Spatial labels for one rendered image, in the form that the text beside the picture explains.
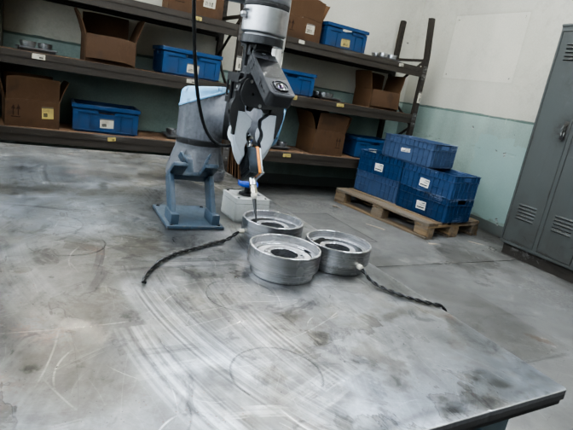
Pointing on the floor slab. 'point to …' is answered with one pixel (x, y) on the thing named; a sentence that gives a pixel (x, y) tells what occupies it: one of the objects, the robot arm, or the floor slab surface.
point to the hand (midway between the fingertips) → (250, 158)
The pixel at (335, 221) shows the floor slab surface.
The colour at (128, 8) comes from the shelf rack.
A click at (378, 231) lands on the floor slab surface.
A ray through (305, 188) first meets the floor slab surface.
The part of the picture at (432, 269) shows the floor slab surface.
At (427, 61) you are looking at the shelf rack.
